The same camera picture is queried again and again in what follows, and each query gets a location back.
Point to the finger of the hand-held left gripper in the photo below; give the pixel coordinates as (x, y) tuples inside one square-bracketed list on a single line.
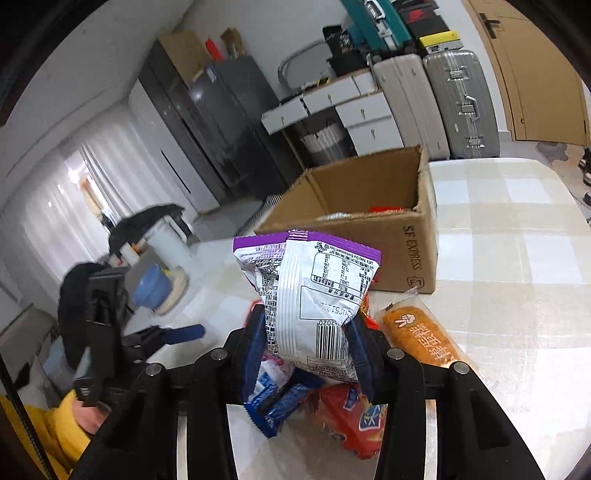
[(143, 354), (184, 333)]

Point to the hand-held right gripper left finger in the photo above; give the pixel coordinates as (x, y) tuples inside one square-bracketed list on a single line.
[(253, 362)]

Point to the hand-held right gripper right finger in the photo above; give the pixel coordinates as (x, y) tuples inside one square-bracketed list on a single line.
[(362, 367)]

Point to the blue snack packet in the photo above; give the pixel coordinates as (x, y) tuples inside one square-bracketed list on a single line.
[(277, 408)]

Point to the red snack packet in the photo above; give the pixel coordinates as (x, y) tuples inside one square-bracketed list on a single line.
[(351, 417), (387, 209)]

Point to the orange bread packet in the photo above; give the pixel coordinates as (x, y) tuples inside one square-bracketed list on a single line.
[(418, 330)]

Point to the purple and white snack packet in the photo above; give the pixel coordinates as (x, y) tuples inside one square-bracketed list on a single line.
[(314, 304)]

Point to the brown cardboard box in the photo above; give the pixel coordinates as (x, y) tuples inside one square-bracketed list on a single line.
[(369, 244)]

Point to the person's left forearm yellow sleeve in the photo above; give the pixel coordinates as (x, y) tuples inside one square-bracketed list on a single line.
[(41, 438)]

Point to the person's left hand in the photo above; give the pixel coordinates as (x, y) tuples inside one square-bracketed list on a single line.
[(94, 417)]

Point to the stack of beige plates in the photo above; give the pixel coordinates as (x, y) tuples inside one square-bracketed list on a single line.
[(178, 295)]

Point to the blue bowl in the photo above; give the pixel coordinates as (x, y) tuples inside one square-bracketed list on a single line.
[(151, 288)]

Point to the white appliance with black lid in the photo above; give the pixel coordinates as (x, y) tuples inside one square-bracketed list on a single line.
[(166, 244)]

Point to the white curtain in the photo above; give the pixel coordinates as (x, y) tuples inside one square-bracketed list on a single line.
[(55, 221)]

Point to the white wardrobe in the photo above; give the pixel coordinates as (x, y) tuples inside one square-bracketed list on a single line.
[(152, 152)]

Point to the dark tall cabinet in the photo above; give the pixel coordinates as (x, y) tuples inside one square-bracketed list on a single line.
[(171, 120)]

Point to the dark grey refrigerator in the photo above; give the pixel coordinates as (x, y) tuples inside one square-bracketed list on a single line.
[(240, 124)]

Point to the woven laundry basket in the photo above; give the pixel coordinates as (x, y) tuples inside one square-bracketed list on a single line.
[(323, 145)]

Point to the white dresser with drawers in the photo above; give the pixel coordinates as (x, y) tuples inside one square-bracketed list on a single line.
[(364, 115)]

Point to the beige suitcase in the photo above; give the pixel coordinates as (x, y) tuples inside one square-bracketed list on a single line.
[(411, 106)]

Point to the flat cardboard sheet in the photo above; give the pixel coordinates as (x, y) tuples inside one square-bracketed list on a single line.
[(182, 55)]

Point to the silver suitcase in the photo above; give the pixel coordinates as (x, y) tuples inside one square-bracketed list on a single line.
[(464, 101)]

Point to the red bottle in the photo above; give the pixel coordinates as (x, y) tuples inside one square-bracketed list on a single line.
[(214, 50)]

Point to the grey door mat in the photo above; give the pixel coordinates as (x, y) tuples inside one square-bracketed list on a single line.
[(556, 150)]

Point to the black bag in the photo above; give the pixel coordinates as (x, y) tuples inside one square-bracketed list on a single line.
[(344, 50)]

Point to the yellow shoe box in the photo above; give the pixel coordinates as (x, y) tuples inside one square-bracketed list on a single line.
[(441, 42)]

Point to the teal suitcase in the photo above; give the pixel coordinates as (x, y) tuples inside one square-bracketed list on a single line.
[(378, 23)]

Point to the wooden door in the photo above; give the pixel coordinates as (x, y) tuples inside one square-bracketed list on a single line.
[(535, 69)]

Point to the black shoe box red logo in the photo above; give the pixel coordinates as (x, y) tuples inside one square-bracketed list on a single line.
[(420, 14)]

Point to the grey curved frame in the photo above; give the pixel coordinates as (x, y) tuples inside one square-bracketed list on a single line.
[(291, 60)]

